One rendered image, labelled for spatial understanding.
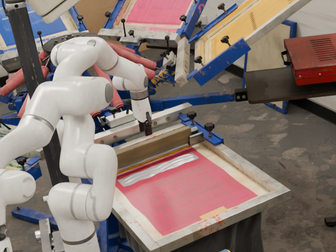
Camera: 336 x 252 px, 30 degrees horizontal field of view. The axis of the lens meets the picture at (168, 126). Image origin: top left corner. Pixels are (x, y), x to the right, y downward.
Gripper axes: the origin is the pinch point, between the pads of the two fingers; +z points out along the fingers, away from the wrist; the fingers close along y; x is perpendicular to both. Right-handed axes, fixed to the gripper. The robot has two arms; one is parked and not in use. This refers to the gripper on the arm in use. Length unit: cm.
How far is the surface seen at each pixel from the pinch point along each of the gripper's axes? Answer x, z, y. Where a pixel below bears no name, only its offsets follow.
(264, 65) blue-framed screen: 190, 78, -191
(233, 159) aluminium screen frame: 25.4, 13.3, 26.4
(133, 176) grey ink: -11.2, 16.1, 5.7
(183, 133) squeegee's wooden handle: 16.7, 7.7, 1.3
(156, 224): -19.0, 17.1, 42.1
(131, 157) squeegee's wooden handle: -9.1, 9.7, 1.1
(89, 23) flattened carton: 117, 64, -404
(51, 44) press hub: -8, -20, -90
